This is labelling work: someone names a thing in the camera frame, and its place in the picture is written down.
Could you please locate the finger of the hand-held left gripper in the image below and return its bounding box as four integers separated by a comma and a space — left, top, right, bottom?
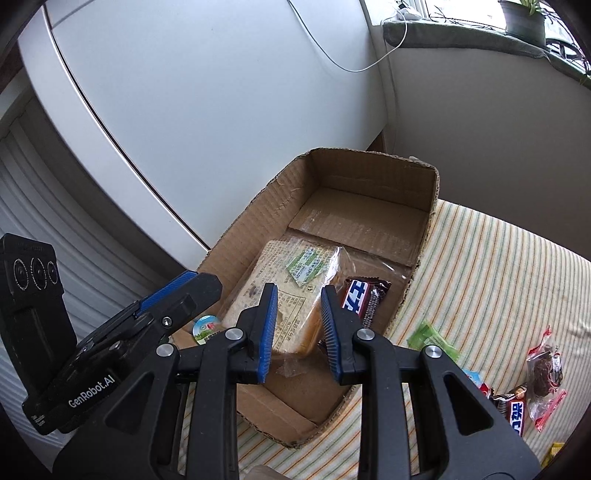
137, 271, 223, 345

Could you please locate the yellow snack packet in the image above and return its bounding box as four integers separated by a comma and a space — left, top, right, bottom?
542, 442, 566, 467

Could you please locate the brown chocolate bar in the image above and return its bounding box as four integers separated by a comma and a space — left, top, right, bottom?
489, 383, 529, 438
340, 276, 392, 329

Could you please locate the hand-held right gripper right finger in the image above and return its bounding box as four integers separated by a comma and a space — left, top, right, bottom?
320, 285, 541, 480

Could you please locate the light green snack packet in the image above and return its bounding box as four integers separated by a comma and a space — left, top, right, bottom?
406, 320, 461, 363

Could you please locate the white slatted panel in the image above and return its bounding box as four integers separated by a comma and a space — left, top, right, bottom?
0, 69, 204, 416

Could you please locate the red clear dark snack packet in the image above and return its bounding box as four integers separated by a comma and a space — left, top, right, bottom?
526, 325, 568, 432

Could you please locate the white cable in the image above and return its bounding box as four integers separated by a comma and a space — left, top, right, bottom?
286, 0, 409, 73

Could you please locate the grey-green window sill cushion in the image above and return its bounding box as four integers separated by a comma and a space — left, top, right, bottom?
382, 16, 591, 88

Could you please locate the dark plant pot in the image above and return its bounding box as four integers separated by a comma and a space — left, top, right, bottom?
499, 0, 548, 47

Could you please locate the cardboard box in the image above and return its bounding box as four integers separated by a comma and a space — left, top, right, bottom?
182, 147, 440, 449

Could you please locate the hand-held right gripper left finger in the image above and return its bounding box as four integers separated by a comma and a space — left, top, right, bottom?
53, 282, 279, 480

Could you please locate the clear wrapped bread package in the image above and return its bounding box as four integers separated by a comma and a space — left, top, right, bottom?
221, 240, 356, 358

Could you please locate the round green-white jelly cup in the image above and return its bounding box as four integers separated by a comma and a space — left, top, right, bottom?
191, 315, 223, 346

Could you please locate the white wardrobe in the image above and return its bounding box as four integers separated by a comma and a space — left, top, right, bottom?
16, 0, 389, 278

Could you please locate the striped bed sheet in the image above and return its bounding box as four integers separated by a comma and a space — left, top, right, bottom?
178, 198, 591, 480

